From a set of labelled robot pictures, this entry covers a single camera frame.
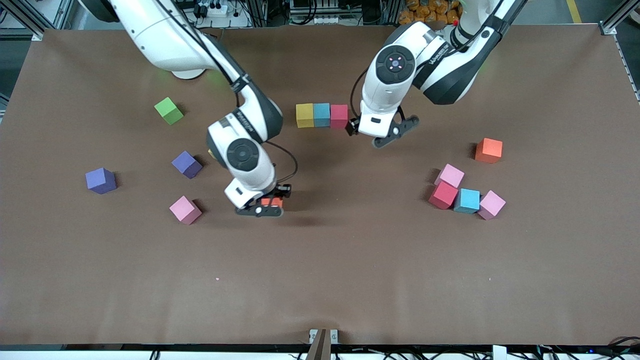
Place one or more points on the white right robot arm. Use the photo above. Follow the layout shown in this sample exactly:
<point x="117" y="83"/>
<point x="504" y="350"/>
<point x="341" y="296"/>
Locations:
<point x="160" y="35"/>

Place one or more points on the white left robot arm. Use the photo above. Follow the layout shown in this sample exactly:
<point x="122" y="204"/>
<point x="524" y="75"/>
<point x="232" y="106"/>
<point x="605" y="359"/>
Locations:
<point x="385" y="95"/>

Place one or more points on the pink cube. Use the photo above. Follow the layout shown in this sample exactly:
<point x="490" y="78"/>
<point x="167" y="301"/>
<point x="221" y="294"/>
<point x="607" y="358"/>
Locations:
<point x="491" y="204"/>
<point x="185" y="210"/>
<point x="451" y="175"/>

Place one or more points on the green cube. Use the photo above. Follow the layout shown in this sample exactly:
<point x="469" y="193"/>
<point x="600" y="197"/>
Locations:
<point x="169" y="111"/>

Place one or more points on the red cube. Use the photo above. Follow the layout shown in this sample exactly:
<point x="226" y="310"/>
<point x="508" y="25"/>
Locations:
<point x="443" y="195"/>
<point x="339" y="116"/>

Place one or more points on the brown table mat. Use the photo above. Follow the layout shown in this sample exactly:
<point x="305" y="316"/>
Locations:
<point x="350" y="280"/>

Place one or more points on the pile of orange objects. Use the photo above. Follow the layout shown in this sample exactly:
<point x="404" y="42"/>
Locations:
<point x="410" y="15"/>

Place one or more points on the aluminium table edge rail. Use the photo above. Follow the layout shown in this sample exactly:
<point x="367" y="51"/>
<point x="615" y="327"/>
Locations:
<point x="629" y="70"/>

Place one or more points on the purple cube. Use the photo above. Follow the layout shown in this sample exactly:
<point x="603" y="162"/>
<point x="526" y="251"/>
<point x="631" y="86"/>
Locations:
<point x="187" y="164"/>
<point x="100" y="180"/>

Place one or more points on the aluminium frame post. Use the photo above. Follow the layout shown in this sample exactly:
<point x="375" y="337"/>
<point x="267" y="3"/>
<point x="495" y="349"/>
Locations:
<point x="608" y="28"/>
<point x="26" y="16"/>

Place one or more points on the white power strip with plugs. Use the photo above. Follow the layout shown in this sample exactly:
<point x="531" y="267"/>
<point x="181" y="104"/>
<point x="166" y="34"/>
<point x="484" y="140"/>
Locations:
<point x="222" y="9"/>

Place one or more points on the light blue cube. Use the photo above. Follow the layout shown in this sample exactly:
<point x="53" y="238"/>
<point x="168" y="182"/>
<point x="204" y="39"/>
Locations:
<point x="322" y="114"/>
<point x="467" y="200"/>

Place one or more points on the orange cube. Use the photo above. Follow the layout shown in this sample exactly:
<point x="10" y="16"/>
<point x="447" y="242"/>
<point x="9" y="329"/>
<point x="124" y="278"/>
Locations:
<point x="272" y="202"/>
<point x="488" y="150"/>

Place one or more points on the small white box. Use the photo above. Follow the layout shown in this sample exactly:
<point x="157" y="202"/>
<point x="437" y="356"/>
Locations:
<point x="500" y="353"/>

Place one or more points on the metal bracket with brown post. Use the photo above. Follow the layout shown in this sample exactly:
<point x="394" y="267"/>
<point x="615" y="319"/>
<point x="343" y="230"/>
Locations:
<point x="321" y="345"/>

